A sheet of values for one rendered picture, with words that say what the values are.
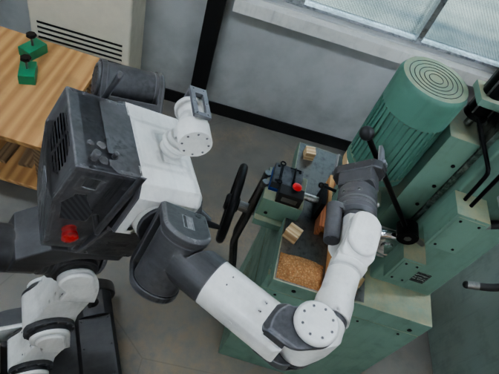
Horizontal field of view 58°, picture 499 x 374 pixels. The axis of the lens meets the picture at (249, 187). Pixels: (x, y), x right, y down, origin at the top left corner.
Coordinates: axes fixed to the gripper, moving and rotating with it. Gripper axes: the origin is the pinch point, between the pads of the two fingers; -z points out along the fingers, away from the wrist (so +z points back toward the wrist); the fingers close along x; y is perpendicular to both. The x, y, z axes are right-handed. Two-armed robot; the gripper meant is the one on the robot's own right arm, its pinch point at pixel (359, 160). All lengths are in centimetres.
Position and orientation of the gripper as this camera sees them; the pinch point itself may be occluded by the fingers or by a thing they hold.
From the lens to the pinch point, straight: 112.5
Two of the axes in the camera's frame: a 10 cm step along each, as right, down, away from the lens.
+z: -2.0, 7.4, -6.5
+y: 4.6, 6.6, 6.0
